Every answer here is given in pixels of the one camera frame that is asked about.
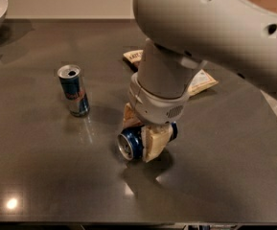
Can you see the blue pepsi can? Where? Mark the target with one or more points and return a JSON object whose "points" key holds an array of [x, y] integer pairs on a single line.
{"points": [[130, 142]]}

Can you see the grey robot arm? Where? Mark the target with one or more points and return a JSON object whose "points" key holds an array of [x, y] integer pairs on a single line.
{"points": [[182, 37]]}

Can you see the blue silver red bull can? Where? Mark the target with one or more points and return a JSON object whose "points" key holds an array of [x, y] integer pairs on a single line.
{"points": [[73, 88]]}

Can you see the brown white snack bag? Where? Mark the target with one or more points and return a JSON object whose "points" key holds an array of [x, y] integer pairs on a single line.
{"points": [[201, 81]]}

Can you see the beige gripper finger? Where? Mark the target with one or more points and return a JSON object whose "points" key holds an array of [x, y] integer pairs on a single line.
{"points": [[155, 139], [130, 119]]}

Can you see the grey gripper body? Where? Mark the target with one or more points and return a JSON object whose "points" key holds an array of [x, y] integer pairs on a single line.
{"points": [[155, 108]]}

